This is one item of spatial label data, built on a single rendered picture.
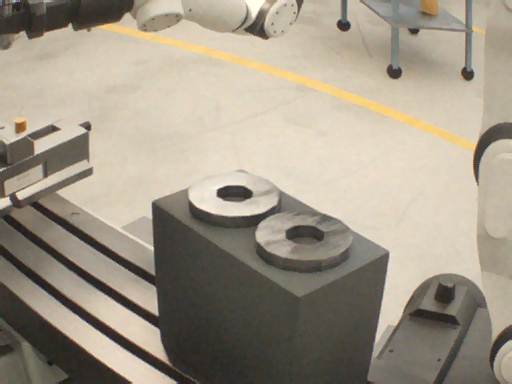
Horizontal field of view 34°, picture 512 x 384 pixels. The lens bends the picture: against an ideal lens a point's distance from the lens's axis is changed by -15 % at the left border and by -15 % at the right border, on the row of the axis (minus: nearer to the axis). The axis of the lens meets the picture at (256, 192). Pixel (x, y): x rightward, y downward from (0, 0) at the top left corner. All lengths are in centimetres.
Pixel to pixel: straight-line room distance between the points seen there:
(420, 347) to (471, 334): 14
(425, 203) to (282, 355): 250
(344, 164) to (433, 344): 202
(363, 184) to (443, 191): 32
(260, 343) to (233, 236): 11
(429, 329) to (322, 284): 83
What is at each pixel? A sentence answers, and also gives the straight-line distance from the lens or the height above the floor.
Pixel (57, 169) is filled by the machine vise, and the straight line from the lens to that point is 140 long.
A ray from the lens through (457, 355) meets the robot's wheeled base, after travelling 163.
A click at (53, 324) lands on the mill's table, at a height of 91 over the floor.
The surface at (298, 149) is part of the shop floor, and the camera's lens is 365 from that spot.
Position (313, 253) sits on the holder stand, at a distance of 85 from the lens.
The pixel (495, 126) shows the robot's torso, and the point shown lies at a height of 107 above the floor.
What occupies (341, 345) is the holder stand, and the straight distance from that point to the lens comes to 91.
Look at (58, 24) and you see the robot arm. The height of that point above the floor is 122.
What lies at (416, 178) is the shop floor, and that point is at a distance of 351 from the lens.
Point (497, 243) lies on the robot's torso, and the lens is 133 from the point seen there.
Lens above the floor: 155
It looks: 28 degrees down
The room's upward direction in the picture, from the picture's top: 2 degrees clockwise
